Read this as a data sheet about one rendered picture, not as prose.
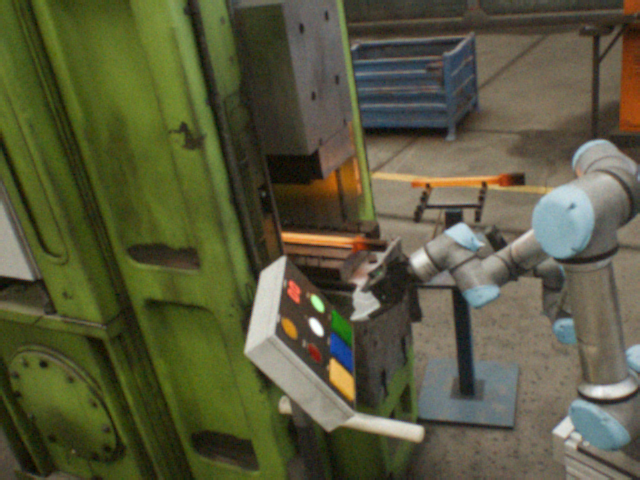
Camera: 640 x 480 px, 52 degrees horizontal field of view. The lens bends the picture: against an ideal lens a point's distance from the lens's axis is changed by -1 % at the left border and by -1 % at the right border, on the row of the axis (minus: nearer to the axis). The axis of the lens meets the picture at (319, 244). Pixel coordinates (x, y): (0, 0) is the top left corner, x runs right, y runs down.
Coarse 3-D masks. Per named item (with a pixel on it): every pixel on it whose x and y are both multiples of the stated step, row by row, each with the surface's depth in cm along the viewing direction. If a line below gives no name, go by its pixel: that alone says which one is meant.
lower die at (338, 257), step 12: (288, 228) 228; (288, 240) 218; (288, 252) 213; (300, 252) 212; (312, 252) 210; (324, 252) 209; (336, 252) 208; (348, 252) 206; (360, 252) 213; (300, 264) 207; (312, 264) 206; (324, 264) 204; (336, 264) 203; (348, 264) 206; (312, 276) 207; (324, 276) 205; (336, 276) 203; (348, 276) 206
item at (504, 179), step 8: (488, 176) 249; (496, 176) 248; (504, 176) 245; (512, 176) 244; (520, 176) 244; (416, 184) 256; (424, 184) 255; (432, 184) 254; (440, 184) 254; (448, 184) 253; (456, 184) 252; (464, 184) 251; (472, 184) 250; (480, 184) 249; (488, 184) 248; (496, 184) 247; (504, 184) 247; (512, 184) 246; (520, 184) 245
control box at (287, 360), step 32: (288, 288) 156; (256, 320) 147; (320, 320) 161; (256, 352) 139; (288, 352) 139; (320, 352) 150; (352, 352) 165; (288, 384) 142; (320, 384) 142; (320, 416) 146; (352, 416) 146
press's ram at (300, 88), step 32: (256, 0) 173; (288, 0) 164; (320, 0) 178; (256, 32) 168; (288, 32) 165; (320, 32) 179; (256, 64) 173; (288, 64) 168; (320, 64) 180; (256, 96) 178; (288, 96) 173; (320, 96) 182; (288, 128) 178; (320, 128) 183
